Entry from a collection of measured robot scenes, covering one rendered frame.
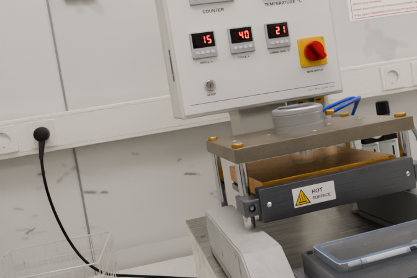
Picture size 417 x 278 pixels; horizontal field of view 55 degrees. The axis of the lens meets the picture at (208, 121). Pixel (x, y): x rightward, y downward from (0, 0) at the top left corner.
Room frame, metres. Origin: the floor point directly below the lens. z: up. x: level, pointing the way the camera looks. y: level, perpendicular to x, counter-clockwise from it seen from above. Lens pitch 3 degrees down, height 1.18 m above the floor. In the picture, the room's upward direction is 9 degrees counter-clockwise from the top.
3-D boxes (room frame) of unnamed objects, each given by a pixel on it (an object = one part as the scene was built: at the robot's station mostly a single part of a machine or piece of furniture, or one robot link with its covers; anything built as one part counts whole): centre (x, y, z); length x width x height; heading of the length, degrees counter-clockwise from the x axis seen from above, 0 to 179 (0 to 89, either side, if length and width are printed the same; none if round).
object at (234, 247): (0.53, -0.02, 0.96); 0.25 x 0.05 x 0.07; 12
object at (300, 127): (0.66, -0.15, 1.08); 0.31 x 0.24 x 0.13; 102
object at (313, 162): (0.63, -0.15, 1.07); 0.22 x 0.17 x 0.10; 102
